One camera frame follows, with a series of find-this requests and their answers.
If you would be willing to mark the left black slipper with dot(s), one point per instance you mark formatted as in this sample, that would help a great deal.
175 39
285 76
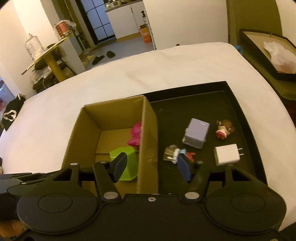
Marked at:
97 59

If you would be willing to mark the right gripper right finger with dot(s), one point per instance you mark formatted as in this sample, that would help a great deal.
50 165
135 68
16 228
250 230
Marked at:
196 175

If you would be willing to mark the white crumpled paper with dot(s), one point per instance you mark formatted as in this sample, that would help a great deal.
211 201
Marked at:
282 59

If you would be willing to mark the blue red figurine toy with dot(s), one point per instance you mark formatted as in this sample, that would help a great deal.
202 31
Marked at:
172 152

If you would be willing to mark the white wall charger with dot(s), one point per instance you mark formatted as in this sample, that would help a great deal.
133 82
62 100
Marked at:
227 154

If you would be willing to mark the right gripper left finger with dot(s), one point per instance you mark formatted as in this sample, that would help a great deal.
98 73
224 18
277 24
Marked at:
106 175

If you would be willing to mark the red gift tin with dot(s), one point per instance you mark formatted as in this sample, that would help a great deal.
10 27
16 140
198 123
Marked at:
64 28

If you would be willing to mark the white kitchen cabinet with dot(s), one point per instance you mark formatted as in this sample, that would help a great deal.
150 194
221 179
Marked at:
126 19

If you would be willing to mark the black white mask garment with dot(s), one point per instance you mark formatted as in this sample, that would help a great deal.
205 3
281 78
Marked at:
12 110

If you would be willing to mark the purple cube toy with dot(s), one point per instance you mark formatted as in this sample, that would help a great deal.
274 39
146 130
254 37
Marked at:
196 133

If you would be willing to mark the brown haired doll figurine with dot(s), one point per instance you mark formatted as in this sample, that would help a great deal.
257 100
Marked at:
225 128

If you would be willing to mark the pink figurine toy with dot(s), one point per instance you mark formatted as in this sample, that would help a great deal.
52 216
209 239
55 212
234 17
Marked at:
135 136

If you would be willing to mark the black shallow tray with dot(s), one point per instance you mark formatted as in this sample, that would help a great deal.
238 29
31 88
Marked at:
199 118

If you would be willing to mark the black tray with paper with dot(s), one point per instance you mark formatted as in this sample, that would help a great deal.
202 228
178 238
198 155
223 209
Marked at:
255 40

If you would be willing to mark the clear glass jar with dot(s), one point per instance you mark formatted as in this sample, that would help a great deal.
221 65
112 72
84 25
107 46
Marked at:
34 47

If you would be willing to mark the round yellow side table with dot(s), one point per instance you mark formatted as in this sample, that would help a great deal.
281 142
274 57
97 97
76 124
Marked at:
50 61

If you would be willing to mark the brown cardboard box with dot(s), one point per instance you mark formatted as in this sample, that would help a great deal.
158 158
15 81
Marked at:
105 127

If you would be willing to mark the black slipper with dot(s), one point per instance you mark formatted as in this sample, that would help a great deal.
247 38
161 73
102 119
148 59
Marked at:
110 54
97 59

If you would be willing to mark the orange cardboard box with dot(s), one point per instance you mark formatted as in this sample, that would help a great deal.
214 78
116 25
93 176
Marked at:
145 34

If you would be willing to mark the right black slipper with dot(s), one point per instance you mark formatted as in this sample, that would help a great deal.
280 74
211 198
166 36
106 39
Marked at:
110 54

